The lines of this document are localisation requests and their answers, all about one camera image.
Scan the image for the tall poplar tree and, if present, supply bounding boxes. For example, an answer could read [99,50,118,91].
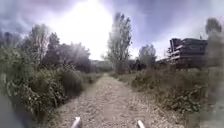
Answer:
[105,12,133,75]

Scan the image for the small round tree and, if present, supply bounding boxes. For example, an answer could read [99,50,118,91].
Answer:
[137,44,158,69]

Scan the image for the gravel dirt path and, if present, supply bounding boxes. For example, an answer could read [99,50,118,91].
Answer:
[49,73,188,128]

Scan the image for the group of trees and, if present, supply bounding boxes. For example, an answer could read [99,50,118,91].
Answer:
[0,23,93,73]

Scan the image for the wild grass and weeds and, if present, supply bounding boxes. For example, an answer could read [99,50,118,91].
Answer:
[109,64,224,128]

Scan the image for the robot's own part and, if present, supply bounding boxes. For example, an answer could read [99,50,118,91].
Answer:
[70,116,83,128]
[136,119,146,128]

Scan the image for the green bushes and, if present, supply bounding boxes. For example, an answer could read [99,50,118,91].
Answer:
[0,46,104,128]

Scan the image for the multi-storey building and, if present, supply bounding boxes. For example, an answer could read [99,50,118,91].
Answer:
[166,37,210,70]

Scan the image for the tree beside building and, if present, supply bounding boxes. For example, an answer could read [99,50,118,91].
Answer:
[204,17,224,68]

